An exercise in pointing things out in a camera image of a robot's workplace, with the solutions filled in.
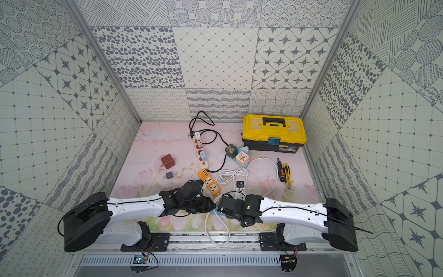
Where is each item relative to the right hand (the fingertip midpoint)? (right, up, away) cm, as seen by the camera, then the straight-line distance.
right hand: (237, 209), depth 77 cm
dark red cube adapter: (-38, +19, +18) cm, 46 cm away
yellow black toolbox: (+24, +35, +16) cm, 46 cm away
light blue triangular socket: (+6, +16, +19) cm, 26 cm away
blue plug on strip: (-18, +22, +19) cm, 34 cm away
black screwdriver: (+25, +14, +18) cm, 34 cm away
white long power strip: (-22, +27, +25) cm, 43 cm away
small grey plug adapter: (-37, +12, +17) cm, 42 cm away
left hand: (-10, +1, +3) cm, 11 cm away
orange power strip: (-15, +10, +14) cm, 22 cm away
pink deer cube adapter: (+4, +21, +14) cm, 26 cm away
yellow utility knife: (+29, +12, +18) cm, 36 cm away
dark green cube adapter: (-2, +25, +19) cm, 32 cm away
